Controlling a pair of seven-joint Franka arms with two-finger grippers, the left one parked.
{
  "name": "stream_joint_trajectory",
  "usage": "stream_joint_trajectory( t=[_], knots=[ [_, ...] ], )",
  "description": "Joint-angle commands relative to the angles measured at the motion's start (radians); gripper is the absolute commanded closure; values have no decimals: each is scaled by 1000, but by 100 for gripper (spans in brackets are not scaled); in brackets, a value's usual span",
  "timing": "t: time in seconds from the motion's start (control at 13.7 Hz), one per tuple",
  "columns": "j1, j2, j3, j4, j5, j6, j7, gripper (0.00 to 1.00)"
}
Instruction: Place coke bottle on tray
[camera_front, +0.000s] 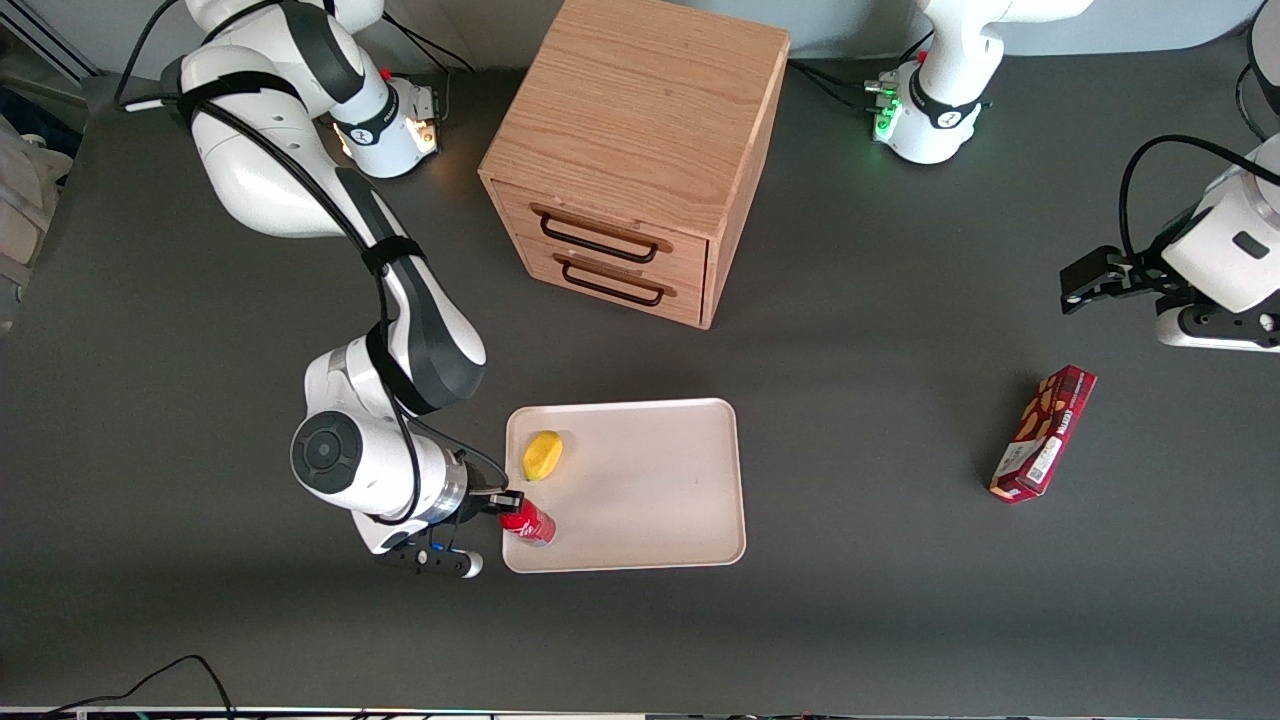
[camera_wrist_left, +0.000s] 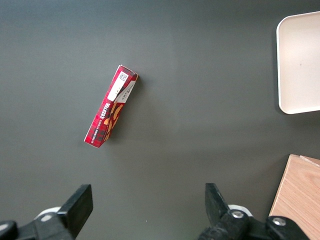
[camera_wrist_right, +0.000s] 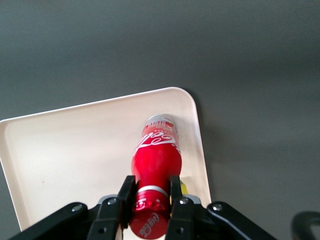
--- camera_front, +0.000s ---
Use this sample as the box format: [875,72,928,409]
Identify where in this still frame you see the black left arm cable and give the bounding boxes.
[1118,134,1280,263]

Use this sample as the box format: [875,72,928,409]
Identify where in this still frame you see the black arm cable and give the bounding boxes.
[114,0,513,528]
[1118,134,1280,263]

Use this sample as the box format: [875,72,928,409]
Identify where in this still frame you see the black base cables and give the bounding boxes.
[788,34,936,117]
[380,12,479,127]

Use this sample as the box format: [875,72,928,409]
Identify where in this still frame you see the black metal drawer handle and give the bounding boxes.
[552,252,678,308]
[529,202,674,265]

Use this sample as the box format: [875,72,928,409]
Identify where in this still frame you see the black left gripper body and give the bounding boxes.
[1118,246,1195,303]

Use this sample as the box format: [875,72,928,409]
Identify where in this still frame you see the wooden drawer cabinet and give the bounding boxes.
[477,0,792,332]

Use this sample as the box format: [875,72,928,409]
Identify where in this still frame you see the black left base cables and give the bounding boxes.
[788,34,936,117]

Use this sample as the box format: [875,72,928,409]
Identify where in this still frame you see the black table edge cable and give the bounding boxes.
[38,654,238,720]

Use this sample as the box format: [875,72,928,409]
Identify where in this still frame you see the black cable loop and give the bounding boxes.
[1236,0,1280,141]

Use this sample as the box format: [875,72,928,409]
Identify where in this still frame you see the red snack box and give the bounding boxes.
[988,363,1099,505]

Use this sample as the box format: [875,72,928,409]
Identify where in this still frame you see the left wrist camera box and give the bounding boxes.
[1154,296,1280,354]

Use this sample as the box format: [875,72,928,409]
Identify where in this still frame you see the cream plastic tray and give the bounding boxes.
[501,397,749,576]

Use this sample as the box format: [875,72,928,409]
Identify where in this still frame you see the black right base cables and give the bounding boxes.
[380,12,479,127]

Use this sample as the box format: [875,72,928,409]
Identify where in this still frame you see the white plastic bag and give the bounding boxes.
[0,110,75,333]

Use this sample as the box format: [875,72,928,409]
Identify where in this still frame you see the wooden drawer front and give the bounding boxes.
[493,181,711,288]
[518,240,705,328]

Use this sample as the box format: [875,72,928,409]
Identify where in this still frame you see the yellow lemon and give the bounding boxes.
[522,429,565,483]

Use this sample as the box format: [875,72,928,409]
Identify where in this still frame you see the red coke bottle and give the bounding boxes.
[499,500,558,549]

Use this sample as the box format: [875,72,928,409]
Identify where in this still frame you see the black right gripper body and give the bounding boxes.
[456,486,507,529]

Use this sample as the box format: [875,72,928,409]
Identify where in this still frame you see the aluminium frame rail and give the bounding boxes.
[0,0,103,89]

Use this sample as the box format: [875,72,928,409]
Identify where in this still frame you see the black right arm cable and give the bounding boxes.
[114,0,513,528]

